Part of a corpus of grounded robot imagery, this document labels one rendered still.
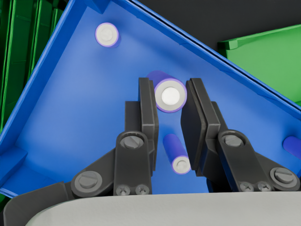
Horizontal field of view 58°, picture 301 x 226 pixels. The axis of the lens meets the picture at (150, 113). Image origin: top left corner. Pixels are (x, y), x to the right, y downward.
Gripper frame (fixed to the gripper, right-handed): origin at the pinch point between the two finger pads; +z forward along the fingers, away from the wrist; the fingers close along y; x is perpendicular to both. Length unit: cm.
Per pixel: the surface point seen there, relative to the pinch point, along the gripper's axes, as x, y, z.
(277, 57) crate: -20, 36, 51
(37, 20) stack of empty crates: -4.3, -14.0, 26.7
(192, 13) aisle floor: -12, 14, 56
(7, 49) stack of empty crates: -4.4, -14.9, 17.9
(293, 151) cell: -11.2, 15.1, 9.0
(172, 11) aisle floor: -11, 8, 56
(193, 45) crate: -0.6, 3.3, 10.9
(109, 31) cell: 0.8, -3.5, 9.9
